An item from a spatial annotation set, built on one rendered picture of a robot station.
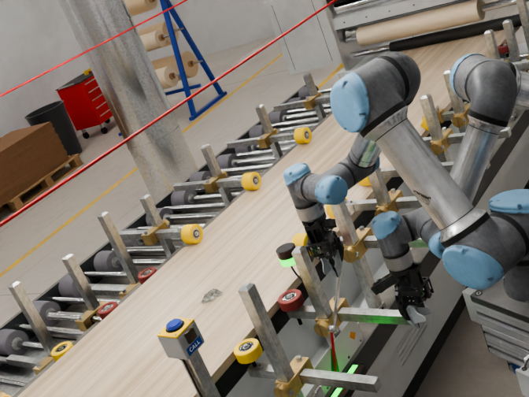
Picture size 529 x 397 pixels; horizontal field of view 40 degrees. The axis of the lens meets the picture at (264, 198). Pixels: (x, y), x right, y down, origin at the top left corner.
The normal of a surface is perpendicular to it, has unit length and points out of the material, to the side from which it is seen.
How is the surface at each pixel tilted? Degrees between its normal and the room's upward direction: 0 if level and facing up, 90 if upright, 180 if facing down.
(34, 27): 90
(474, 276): 97
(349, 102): 84
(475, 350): 0
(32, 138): 90
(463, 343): 0
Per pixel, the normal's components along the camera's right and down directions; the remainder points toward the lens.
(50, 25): 0.82, -0.11
